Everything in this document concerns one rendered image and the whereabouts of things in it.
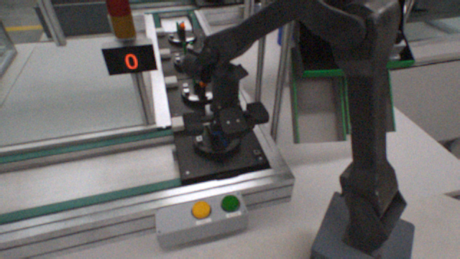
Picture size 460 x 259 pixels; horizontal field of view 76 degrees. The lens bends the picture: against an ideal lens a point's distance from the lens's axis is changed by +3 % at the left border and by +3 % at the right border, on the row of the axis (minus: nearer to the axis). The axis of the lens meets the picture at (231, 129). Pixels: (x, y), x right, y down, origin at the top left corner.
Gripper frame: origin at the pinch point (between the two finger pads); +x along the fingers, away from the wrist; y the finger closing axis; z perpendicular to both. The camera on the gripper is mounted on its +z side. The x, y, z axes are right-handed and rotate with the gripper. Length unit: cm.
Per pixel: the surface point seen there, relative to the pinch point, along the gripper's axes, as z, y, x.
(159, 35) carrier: -94, -10, 12
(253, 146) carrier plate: -7.2, 9.7, 12.5
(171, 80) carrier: -46.2, -9.1, 10.4
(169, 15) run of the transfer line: -134, -2, 16
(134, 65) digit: -21.3, -18.2, -9.7
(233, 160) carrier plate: -3.2, 2.7, 12.5
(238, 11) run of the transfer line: -129, 41, 16
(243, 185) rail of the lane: 4.7, 3.1, 13.6
